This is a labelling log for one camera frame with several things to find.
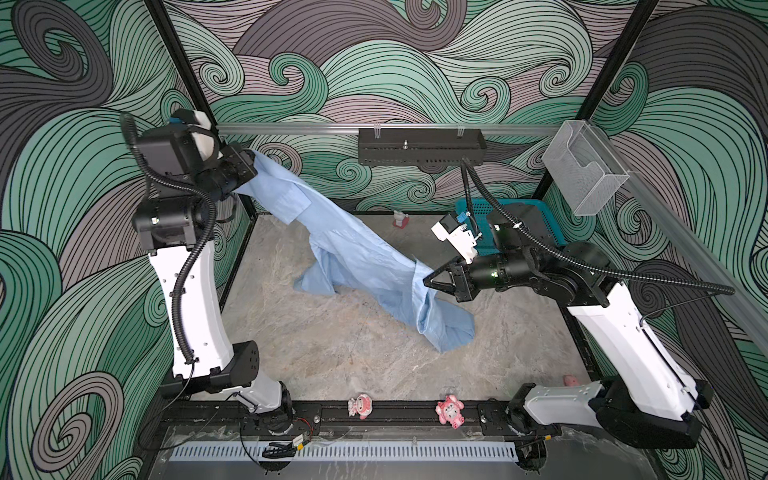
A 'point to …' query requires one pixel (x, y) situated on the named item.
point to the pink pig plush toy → (450, 411)
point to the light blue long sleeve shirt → (350, 254)
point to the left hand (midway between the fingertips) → (255, 147)
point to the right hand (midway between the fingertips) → (428, 283)
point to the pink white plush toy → (361, 405)
